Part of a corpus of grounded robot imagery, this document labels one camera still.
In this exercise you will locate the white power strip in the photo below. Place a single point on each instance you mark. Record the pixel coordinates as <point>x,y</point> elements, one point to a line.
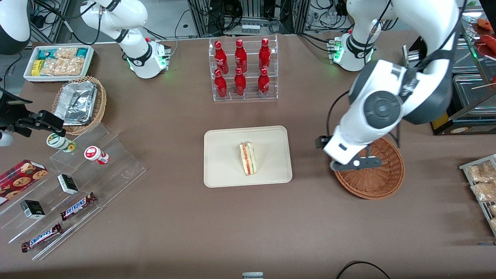
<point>250,28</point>

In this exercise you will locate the clear fried snack packet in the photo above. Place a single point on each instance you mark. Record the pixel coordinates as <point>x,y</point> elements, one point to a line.
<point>493,210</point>
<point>480,172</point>
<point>493,224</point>
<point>484,192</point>

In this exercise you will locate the clear rice cracker packet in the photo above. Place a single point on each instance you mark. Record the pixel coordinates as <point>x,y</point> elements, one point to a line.
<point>62,66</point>
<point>66,52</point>

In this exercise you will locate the small black box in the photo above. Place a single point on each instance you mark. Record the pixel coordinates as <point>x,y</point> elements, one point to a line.
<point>68,184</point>
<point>33,209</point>

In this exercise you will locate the clear acrylic stepped stand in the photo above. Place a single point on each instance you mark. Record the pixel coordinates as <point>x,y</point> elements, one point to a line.
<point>120,170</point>

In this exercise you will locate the teal snack packet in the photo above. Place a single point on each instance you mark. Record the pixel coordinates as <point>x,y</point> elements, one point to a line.
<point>44,54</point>
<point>82,52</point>

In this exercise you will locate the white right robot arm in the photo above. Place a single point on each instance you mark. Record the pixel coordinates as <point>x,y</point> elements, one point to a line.
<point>143,58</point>

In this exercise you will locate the white plastic bin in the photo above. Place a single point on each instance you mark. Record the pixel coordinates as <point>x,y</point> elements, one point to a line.
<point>54,78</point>

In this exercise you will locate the silver foil packet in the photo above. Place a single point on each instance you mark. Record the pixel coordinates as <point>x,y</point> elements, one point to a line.
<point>75,102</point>

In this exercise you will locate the glass food warmer case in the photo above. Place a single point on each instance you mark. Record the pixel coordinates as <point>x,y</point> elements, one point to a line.
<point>465,124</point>

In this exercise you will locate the light wicker basket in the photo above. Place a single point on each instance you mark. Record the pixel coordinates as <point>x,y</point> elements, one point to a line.
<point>100,104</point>

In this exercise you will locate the green sunflower jar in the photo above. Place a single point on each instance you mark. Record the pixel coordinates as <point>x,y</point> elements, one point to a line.
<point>58,142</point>

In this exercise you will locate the Snickers chocolate bar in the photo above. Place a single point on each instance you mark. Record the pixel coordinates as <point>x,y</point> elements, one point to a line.
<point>77,206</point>
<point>40,238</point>

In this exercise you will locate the yellow snack packet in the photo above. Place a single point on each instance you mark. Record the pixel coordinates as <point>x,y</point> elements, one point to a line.
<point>36,68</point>

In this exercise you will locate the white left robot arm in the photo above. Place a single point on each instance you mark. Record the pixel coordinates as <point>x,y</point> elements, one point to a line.
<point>387,85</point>

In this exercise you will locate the aluminium equipment rack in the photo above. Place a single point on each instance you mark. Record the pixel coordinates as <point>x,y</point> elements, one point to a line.
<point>248,7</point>

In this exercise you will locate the steel warmer pan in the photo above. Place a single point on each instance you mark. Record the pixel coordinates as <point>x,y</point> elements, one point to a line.
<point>471,99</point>

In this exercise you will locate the small grey device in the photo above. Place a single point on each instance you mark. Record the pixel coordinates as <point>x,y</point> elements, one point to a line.
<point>252,276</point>

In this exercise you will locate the red lid jar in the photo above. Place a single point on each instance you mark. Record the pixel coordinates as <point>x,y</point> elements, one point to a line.
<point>93,154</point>

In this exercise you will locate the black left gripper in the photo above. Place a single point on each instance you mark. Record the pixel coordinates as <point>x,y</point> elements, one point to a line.
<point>318,143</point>

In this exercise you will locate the beige plastic tray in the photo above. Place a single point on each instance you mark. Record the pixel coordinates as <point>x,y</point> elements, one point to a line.
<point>224,162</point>

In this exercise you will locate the brown wicker basket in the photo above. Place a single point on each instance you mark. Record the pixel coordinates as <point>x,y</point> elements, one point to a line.
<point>379,182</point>

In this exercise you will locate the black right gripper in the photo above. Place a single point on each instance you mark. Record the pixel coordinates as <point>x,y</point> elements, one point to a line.
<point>10,116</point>

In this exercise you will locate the clear acrylic bottle rack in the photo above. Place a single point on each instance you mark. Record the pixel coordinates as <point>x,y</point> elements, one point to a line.
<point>251,93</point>

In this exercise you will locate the triangle sandwich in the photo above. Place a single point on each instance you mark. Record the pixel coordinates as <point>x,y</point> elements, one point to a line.
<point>248,159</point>

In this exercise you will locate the red tartan cookie box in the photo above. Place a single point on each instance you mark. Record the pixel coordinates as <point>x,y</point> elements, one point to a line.
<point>19,176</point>

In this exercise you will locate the red cola bottle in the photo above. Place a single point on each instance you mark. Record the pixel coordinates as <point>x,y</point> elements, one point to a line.
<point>240,58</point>
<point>264,84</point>
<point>221,87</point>
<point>221,58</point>
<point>240,85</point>
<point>264,56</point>

